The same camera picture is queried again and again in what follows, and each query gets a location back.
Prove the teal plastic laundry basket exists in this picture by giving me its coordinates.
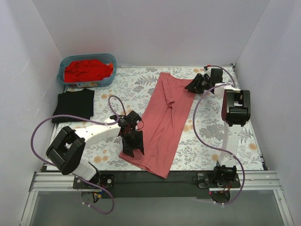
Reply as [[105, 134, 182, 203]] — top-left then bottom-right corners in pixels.
[[57, 54, 117, 88]]

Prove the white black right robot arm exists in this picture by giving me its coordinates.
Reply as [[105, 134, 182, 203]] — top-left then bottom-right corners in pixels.
[[185, 65, 251, 188]]

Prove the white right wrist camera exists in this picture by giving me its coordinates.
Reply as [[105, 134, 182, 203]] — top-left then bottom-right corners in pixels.
[[203, 65, 212, 72]]

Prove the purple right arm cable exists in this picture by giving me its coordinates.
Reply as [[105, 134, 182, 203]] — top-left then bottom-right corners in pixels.
[[192, 65, 246, 205]]

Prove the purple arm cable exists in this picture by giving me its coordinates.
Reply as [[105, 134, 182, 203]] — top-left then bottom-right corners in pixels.
[[31, 95, 125, 215], [192, 65, 246, 205]]

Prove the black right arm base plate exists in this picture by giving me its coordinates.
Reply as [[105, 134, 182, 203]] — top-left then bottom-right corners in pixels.
[[191, 171, 241, 189]]

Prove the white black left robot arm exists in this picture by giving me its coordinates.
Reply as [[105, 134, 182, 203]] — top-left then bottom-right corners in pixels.
[[46, 111, 144, 188]]

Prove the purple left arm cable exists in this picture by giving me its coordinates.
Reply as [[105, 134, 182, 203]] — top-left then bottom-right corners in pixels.
[[31, 95, 125, 215]]

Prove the folded black t shirt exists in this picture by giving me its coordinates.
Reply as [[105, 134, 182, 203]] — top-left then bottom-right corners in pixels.
[[53, 89, 95, 119]]

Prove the aluminium frame rail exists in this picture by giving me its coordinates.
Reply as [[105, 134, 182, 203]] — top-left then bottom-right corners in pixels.
[[20, 171, 76, 226]]

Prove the pink t shirt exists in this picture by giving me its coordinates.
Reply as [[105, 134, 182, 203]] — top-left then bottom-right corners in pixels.
[[119, 73, 195, 178]]

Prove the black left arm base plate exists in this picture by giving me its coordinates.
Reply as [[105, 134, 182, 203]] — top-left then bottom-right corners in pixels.
[[73, 173, 115, 190]]

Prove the red t shirt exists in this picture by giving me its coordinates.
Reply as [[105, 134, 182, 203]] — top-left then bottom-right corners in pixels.
[[63, 59, 113, 82]]

